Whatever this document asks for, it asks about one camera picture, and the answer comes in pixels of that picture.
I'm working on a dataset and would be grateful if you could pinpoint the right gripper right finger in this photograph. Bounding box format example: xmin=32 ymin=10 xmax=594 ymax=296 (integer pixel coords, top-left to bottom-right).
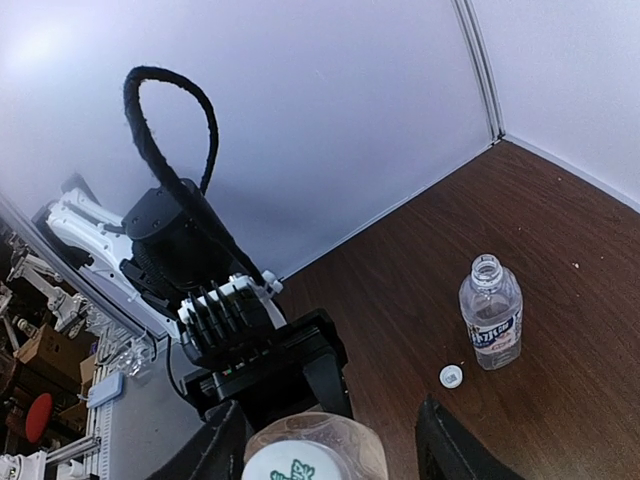
xmin=415 ymin=395 xmax=520 ymax=480

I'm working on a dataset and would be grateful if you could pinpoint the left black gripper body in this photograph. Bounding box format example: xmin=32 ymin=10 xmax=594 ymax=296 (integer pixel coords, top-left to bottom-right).
xmin=183 ymin=309 xmax=353 ymax=430

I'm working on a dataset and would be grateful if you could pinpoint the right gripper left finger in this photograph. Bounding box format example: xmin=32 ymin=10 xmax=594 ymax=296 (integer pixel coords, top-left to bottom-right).
xmin=148 ymin=400 xmax=253 ymax=480

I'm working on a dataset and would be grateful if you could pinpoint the white tea bottle cap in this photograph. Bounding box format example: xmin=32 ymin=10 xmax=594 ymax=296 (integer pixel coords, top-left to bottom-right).
xmin=242 ymin=440 xmax=351 ymax=480

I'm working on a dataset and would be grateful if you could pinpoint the white water bottle cap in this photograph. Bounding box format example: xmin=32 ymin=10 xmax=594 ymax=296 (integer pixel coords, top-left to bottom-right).
xmin=439 ymin=364 xmax=464 ymax=389

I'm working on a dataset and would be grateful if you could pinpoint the brown tea bottle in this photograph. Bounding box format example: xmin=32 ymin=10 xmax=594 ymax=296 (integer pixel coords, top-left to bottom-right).
xmin=244 ymin=411 xmax=389 ymax=480

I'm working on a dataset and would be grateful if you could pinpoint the clear water bottle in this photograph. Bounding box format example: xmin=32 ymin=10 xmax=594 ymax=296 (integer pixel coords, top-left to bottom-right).
xmin=458 ymin=254 xmax=523 ymax=371

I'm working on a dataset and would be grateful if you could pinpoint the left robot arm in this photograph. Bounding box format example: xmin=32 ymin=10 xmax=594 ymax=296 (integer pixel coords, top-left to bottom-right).
xmin=34 ymin=176 xmax=352 ymax=429

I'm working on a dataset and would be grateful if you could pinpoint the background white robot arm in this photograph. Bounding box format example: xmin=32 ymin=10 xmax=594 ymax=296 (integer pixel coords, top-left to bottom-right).
xmin=7 ymin=253 xmax=90 ymax=339

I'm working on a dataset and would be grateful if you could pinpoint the light blue flat device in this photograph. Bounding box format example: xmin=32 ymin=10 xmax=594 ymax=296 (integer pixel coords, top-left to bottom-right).
xmin=87 ymin=371 xmax=124 ymax=409

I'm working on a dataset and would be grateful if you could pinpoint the red round stool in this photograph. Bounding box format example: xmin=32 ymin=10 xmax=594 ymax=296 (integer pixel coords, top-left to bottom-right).
xmin=25 ymin=393 xmax=54 ymax=444

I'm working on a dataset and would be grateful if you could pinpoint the brown cardboard box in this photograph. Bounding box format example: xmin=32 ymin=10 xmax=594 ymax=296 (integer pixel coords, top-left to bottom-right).
xmin=14 ymin=325 xmax=94 ymax=390

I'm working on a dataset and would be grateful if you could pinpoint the left black braided cable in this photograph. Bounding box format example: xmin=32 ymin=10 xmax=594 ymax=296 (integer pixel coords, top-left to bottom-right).
xmin=120 ymin=64 xmax=266 ymax=286

